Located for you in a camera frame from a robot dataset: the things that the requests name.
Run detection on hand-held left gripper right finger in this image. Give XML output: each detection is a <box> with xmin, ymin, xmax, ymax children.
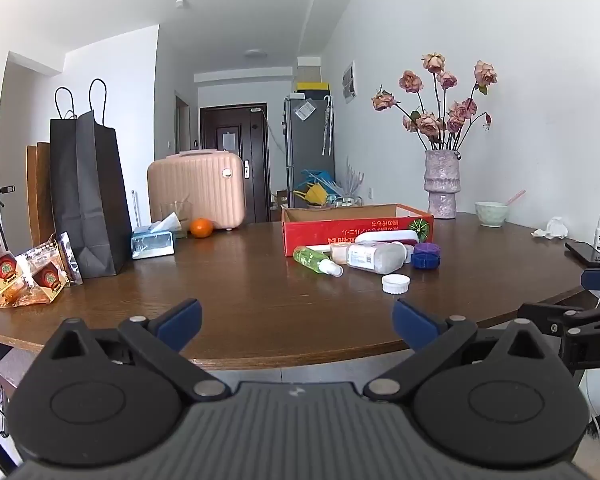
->
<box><xmin>363</xmin><ymin>298</ymin><xmax>561</xmax><ymax>403</ymax></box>

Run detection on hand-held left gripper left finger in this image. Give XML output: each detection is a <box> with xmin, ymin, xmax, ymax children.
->
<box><xmin>50</xmin><ymin>298</ymin><xmax>231</xmax><ymax>402</ymax></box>

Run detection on blue and purple lens case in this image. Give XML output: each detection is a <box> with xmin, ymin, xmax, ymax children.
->
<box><xmin>411</xmin><ymin>242</ymin><xmax>443</xmax><ymax>270</ymax></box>

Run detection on large white plastic bottle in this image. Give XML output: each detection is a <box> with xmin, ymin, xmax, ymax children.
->
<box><xmin>346</xmin><ymin>241</ymin><xmax>412</xmax><ymax>275</ymax></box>

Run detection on green spray bottle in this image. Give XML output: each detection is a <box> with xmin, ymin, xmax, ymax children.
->
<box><xmin>293</xmin><ymin>246</ymin><xmax>344</xmax><ymax>278</ymax></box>

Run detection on red cardboard box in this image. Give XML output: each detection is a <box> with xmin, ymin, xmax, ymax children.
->
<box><xmin>281</xmin><ymin>203</ymin><xmax>435</xmax><ymax>258</ymax></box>

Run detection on black smartphone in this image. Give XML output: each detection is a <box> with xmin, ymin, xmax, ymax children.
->
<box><xmin>565</xmin><ymin>241</ymin><xmax>600</xmax><ymax>268</ymax></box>

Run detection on white ribbed lid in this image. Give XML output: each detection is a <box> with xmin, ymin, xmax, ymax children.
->
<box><xmin>381</xmin><ymin>274</ymin><xmax>411</xmax><ymax>294</ymax></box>

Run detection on crumpled white tissue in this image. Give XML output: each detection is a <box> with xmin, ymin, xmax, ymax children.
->
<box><xmin>531</xmin><ymin>216</ymin><xmax>570</xmax><ymax>239</ymax></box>

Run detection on blue tissue box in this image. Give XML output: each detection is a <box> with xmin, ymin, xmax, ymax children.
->
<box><xmin>131</xmin><ymin>212</ymin><xmax>182</xmax><ymax>260</ymax></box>

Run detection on clear glass cup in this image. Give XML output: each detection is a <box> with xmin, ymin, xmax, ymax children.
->
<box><xmin>160</xmin><ymin>201</ymin><xmax>193</xmax><ymax>239</ymax></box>

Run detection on pale green bowl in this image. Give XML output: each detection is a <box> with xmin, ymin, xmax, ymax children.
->
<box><xmin>475</xmin><ymin>201</ymin><xmax>509</xmax><ymax>228</ymax></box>

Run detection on silver foil snack packet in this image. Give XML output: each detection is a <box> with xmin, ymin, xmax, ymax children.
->
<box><xmin>55</xmin><ymin>231</ymin><xmax>84</xmax><ymax>286</ymax></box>

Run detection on pink hard-shell suitcase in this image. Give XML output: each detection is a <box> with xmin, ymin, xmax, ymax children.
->
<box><xmin>146</xmin><ymin>149</ymin><xmax>247</xmax><ymax>232</ymax></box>

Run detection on snack packet with round label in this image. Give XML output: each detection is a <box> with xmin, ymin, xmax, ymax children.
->
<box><xmin>0</xmin><ymin>252</ymin><xmax>31</xmax><ymax>307</ymax></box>
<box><xmin>17</xmin><ymin>241</ymin><xmax>73</xmax><ymax>305</ymax></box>

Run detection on dark brown entrance door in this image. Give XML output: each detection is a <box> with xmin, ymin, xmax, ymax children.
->
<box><xmin>200</xmin><ymin>104</ymin><xmax>272</xmax><ymax>224</ymax></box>

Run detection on purple ceramic vase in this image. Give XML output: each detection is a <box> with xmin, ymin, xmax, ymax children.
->
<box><xmin>424</xmin><ymin>149</ymin><xmax>462</xmax><ymax>220</ymax></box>

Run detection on black paper bag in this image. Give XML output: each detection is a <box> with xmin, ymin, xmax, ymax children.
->
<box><xmin>49</xmin><ymin>78</ymin><xmax>133</xmax><ymax>279</ymax></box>

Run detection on white dried branches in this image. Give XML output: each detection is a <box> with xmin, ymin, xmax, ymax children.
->
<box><xmin>337</xmin><ymin>157</ymin><xmax>366</xmax><ymax>197</ymax></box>

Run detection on blue and yellow plastic item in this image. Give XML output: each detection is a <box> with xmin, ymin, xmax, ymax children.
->
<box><xmin>292</xmin><ymin>169</ymin><xmax>338</xmax><ymax>207</ymax></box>

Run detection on brown paper bag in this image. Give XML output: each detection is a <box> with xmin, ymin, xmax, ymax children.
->
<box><xmin>26</xmin><ymin>141</ymin><xmax>56</xmax><ymax>248</ymax></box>

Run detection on grey refrigerator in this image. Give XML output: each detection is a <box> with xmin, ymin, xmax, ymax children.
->
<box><xmin>283</xmin><ymin>96</ymin><xmax>336</xmax><ymax>208</ymax></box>

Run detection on dried pink roses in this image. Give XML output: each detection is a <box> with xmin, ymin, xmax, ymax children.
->
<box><xmin>371</xmin><ymin>52</ymin><xmax>498</xmax><ymax>153</ymax></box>

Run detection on white folded umbrella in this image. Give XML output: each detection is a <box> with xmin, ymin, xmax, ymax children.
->
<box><xmin>321</xmin><ymin>95</ymin><xmax>334</xmax><ymax>157</ymax></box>

